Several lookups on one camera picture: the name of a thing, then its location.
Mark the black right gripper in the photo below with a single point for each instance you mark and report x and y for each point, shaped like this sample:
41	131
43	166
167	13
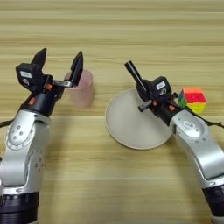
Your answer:
163	110

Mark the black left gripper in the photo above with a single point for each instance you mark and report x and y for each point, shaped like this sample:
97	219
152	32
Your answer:
40	103

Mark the pink plastic cup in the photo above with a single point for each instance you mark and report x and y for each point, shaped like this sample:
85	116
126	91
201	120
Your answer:
84	93

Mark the colourful puzzle cube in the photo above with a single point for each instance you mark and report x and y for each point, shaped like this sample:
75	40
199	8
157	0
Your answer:
194	99

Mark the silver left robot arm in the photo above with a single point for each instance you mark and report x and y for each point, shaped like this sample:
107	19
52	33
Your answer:
23	151

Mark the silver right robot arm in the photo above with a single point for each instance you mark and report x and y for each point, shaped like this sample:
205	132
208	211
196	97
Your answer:
195	140

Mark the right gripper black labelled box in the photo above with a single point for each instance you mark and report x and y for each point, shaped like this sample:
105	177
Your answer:
160	87

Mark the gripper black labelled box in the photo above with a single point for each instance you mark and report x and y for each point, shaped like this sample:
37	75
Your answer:
27	75
160	87

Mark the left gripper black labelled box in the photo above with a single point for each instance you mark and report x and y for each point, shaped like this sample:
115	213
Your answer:
27	75

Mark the white round plate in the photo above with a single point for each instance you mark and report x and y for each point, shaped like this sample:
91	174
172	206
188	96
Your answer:
131	125

